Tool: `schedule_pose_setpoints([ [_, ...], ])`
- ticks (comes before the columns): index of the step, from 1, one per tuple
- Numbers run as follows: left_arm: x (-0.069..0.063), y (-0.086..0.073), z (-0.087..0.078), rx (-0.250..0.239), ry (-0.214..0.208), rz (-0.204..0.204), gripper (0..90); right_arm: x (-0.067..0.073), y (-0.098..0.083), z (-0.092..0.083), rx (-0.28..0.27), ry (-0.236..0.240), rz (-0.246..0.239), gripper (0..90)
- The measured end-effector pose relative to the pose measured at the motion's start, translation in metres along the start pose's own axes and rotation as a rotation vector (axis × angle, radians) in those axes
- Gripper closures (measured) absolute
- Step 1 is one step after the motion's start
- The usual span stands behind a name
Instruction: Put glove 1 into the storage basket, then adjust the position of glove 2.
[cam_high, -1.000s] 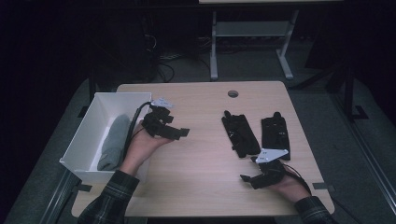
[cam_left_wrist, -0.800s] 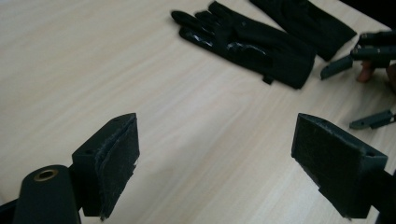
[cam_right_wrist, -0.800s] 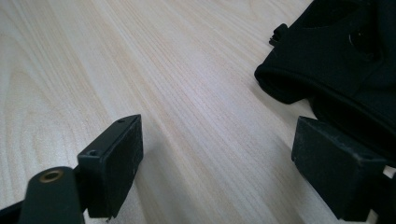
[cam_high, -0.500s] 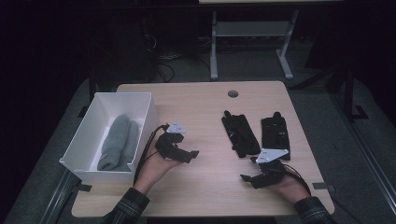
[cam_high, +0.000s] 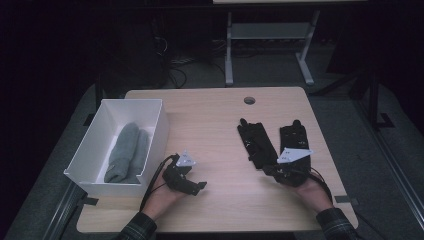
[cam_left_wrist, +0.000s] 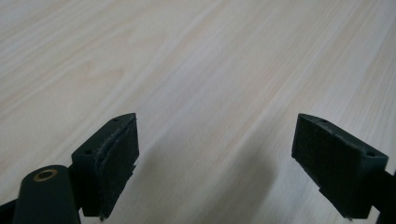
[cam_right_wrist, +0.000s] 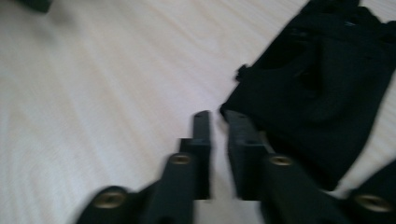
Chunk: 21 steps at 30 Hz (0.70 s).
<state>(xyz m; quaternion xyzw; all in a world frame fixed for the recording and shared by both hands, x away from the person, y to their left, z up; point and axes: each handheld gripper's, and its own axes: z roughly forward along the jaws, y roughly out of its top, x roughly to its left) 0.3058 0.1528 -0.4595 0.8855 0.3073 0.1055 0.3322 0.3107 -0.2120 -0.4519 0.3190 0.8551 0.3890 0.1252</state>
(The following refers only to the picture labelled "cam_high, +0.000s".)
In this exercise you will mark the person's left hand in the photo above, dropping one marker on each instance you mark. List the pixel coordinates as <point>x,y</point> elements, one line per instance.
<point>160,200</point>

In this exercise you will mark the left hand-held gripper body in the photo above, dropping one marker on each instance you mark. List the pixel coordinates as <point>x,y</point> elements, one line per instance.
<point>178,178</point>

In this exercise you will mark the aluminium frame rail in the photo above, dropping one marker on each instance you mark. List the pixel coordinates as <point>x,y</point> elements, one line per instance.
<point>61,213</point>
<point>400,173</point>

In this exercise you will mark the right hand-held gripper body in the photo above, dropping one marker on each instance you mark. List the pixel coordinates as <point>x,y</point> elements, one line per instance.
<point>293,175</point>

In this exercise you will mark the white plastic box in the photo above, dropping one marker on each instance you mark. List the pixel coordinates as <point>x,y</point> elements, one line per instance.
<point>96,140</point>

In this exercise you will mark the person's right hand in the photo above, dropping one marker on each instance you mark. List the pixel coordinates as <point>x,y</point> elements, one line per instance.
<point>315,196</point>

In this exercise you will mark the black metal stand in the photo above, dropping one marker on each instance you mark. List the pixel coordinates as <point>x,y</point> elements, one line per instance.
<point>373,100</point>

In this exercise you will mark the grey metal-framed desk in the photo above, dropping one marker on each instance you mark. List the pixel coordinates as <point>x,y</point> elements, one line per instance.
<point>266,30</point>

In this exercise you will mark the black tape strip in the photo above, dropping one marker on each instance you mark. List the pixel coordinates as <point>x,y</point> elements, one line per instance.
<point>90,201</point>
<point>346,199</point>

